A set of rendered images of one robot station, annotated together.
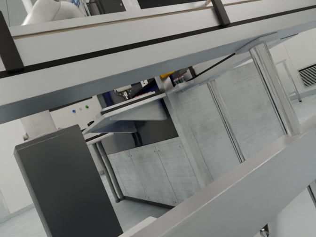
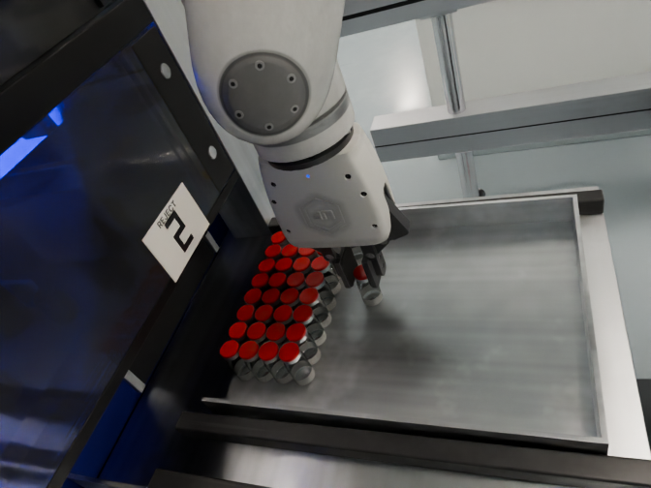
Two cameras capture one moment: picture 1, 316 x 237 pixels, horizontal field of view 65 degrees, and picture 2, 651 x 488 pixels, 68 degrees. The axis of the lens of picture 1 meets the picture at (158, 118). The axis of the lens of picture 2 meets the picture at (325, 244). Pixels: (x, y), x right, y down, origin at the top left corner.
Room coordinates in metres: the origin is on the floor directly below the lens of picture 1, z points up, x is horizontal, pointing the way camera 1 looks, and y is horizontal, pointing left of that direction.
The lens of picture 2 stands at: (1.72, 0.43, 1.28)
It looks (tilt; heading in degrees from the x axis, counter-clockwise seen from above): 40 degrees down; 241
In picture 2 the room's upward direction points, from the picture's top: 25 degrees counter-clockwise
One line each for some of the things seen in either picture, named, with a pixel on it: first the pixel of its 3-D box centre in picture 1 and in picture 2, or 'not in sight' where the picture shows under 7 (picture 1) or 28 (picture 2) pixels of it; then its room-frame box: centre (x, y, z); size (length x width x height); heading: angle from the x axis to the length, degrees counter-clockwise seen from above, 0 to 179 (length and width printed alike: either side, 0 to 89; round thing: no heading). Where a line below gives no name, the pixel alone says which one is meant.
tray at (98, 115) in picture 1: (124, 107); (399, 304); (1.53, 0.17, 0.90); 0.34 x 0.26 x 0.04; 119
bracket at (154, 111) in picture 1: (139, 118); not in sight; (1.48, 0.10, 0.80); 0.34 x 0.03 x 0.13; 120
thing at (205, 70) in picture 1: (222, 55); not in sight; (1.25, -0.42, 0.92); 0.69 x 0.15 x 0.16; 30
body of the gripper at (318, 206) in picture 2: (121, 82); (325, 182); (1.53, 0.13, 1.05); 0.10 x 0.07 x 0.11; 119
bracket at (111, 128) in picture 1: (114, 131); not in sight; (1.91, 0.35, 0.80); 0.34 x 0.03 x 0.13; 120
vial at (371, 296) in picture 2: not in sight; (368, 286); (1.53, 0.13, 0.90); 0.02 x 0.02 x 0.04
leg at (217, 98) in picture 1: (236, 143); not in sight; (1.37, -0.35, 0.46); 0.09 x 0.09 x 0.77; 30
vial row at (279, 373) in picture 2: not in sight; (299, 300); (1.58, 0.07, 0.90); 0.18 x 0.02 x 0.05; 29
